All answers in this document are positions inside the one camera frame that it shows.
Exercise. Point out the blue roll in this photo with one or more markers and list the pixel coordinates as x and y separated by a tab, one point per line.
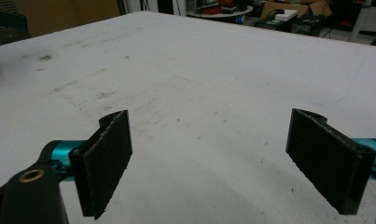
240	19

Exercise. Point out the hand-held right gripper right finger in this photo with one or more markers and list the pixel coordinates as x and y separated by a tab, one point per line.
328	161

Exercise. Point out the brown wooden panel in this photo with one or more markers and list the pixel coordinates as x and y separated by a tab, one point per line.
67	15

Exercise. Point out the white desk leg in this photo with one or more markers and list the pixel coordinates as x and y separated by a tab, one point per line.
361	21

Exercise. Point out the black computer tower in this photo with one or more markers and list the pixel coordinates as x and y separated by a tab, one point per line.
274	25
307	26

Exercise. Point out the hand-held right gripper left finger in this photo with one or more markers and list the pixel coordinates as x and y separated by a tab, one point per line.
108	161

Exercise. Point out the dark ribbed panel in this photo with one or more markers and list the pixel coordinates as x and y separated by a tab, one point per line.
6	26

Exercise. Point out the white foam mat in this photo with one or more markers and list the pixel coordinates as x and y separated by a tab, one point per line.
188	77

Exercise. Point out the small white box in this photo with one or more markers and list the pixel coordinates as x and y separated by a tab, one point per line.
285	15

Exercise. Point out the brown cardboard box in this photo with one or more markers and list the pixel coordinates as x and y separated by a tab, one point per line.
296	5

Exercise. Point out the round white table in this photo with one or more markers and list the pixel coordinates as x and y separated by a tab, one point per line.
220	14

